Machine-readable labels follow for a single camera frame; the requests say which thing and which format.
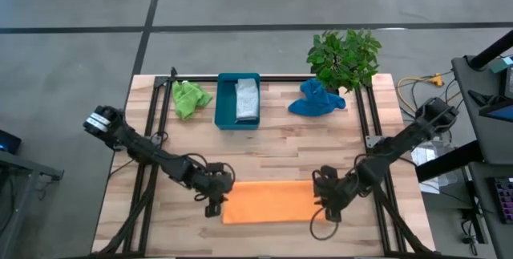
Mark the potted green plant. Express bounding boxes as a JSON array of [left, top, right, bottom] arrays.
[[305, 27, 383, 95]]

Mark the black pole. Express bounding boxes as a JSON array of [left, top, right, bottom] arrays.
[[467, 29, 513, 71]]

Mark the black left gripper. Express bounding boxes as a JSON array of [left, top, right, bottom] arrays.
[[192, 162, 236, 219]]

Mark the small teal box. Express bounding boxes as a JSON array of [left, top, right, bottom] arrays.
[[490, 55, 513, 75]]

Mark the blue microfiber towel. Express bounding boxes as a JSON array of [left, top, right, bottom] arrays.
[[287, 77, 347, 118]]

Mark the black beam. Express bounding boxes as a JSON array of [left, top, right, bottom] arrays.
[[414, 140, 484, 184]]

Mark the teal plastic bin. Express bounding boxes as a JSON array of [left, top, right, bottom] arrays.
[[213, 72, 261, 132]]

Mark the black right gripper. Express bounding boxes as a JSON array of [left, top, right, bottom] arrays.
[[312, 165, 362, 224]]

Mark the black aluminium frame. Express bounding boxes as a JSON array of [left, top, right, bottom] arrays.
[[91, 66, 436, 259]]

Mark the white paper sheet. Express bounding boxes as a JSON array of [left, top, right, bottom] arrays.
[[410, 141, 458, 194]]

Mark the orange microfiber towel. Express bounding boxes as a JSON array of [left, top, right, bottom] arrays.
[[221, 180, 326, 225]]

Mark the green microfiber towel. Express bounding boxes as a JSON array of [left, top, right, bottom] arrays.
[[172, 80, 214, 122]]

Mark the black device with blue light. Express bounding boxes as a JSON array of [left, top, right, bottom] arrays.
[[0, 129, 22, 156]]

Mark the black tablet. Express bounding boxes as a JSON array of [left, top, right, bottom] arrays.
[[478, 103, 513, 123]]

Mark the black computer keyboard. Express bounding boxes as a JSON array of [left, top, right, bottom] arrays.
[[492, 176, 513, 225]]

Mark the grey microfiber towel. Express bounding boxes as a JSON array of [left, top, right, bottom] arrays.
[[234, 77, 261, 123]]

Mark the grey metal stand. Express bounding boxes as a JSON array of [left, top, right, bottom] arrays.
[[0, 149, 65, 259]]

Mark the yellow cable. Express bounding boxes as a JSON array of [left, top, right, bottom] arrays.
[[395, 72, 445, 110]]

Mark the black side desk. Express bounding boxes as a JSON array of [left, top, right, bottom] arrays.
[[451, 54, 513, 166], [467, 160, 513, 259]]

